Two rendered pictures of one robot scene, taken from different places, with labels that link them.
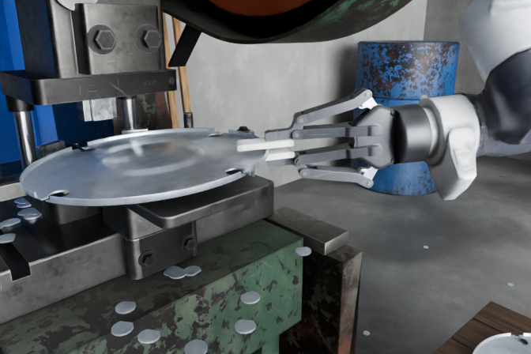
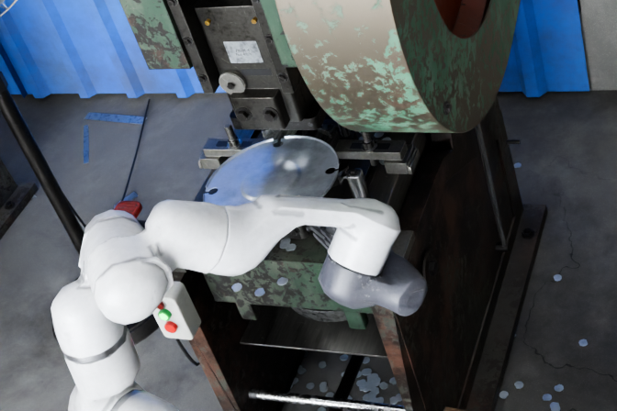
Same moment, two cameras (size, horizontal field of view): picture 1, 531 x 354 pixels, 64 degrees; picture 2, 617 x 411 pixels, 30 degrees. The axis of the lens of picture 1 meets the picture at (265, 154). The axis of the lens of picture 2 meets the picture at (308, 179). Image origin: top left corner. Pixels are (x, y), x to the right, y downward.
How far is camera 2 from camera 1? 2.12 m
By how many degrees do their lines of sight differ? 69
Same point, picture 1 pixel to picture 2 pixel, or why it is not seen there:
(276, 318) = not seen: hidden behind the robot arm
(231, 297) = (303, 273)
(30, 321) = not seen: hidden behind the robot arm
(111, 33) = (242, 115)
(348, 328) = (393, 339)
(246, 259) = (318, 258)
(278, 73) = not seen: outside the picture
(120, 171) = (241, 188)
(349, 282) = (381, 312)
